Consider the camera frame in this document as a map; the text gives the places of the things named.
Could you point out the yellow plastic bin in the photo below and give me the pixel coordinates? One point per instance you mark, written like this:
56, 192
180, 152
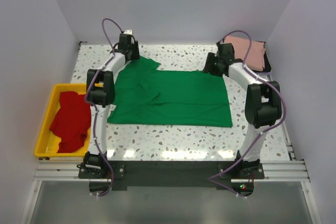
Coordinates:
47, 142

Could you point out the red t-shirt in bin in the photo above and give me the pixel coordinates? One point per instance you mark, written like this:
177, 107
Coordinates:
72, 122

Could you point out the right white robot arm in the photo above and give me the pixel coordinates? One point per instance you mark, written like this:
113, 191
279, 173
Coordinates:
263, 105

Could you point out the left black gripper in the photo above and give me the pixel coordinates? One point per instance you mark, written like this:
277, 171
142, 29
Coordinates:
136, 55

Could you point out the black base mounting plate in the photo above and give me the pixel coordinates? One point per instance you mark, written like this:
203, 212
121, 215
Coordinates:
120, 175

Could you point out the folded pink t-shirt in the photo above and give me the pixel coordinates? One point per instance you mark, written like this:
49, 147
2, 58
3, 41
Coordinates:
255, 58

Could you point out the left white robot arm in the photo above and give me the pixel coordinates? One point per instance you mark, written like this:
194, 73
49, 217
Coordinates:
100, 96

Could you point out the folded lavender t-shirt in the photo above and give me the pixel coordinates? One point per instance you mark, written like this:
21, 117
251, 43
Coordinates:
263, 73

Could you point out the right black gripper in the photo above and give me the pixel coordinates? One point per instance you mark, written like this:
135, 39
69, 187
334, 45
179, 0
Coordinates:
208, 67

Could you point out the green t-shirt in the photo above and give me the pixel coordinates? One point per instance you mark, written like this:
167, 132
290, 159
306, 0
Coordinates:
147, 95

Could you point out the folded black t-shirt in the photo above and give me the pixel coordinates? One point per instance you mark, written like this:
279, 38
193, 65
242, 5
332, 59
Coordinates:
267, 67

